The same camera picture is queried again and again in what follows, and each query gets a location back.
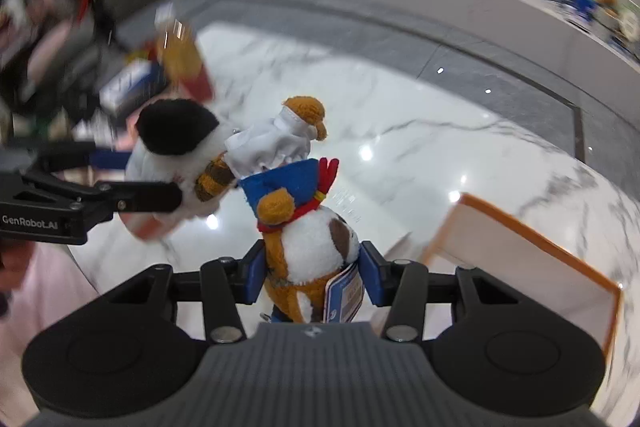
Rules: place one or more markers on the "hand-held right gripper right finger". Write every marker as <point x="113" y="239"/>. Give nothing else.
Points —
<point x="374" y="279"/>

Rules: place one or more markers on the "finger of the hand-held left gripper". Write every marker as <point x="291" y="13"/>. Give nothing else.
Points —
<point x="107" y="160"/>
<point x="145" y="198"/>

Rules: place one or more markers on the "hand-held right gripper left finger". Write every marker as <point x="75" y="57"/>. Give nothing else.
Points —
<point x="255" y="277"/>

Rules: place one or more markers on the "brown dog plush toy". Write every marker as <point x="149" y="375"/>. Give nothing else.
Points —
<point x="310" y="247"/>

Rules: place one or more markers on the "white sheep plush toy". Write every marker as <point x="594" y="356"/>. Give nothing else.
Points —
<point x="170" y="127"/>

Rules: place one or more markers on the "orange cardboard box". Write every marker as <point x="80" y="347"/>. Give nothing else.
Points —
<point x="500" y="252"/>

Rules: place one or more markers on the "person's left hand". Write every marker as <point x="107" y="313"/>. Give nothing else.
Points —
<point x="15" y="262"/>

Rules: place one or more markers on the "blue white box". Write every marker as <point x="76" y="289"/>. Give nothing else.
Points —
<point x="130" y="84"/>

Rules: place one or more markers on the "person's pink clothing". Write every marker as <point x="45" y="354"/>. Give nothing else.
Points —
<point x="47" y="302"/>

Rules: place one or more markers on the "yellow tea bottle red label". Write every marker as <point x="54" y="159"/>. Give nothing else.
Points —
<point x="182" y="57"/>

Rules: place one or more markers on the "blue tissue box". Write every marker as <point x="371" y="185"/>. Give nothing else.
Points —
<point x="585" y="7"/>

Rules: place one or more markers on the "round white hand fan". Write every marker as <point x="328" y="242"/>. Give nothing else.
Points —
<point x="630" y="27"/>

